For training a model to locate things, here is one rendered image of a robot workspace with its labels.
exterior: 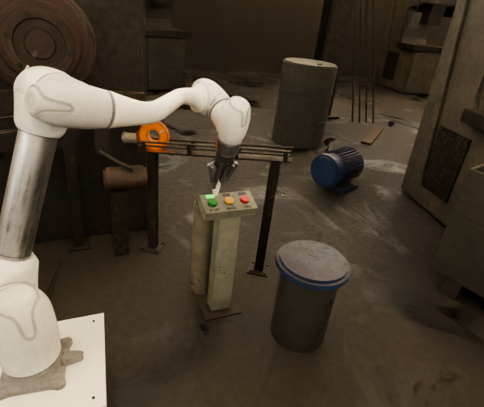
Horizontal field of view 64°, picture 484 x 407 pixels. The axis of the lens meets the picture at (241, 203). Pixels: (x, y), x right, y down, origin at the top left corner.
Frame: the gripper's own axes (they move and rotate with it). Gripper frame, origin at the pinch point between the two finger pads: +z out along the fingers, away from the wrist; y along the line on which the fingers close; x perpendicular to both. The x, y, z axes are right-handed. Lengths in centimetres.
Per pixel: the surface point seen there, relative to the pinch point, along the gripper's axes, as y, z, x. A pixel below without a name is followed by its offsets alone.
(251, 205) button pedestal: -17.0, 9.1, 4.0
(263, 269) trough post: -43, 72, 2
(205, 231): -1.6, 32.2, -2.1
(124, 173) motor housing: 28, 36, -49
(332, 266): -43, 13, 38
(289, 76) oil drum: -162, 73, -212
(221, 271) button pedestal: -5.8, 40.9, 15.9
